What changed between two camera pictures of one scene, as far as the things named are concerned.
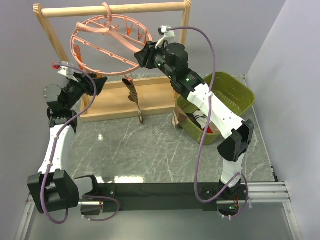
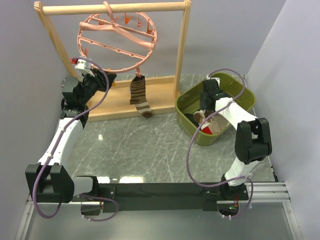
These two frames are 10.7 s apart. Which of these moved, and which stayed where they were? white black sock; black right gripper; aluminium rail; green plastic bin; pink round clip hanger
Moved: black right gripper; pink round clip hanger
Stayed: white black sock; green plastic bin; aluminium rail
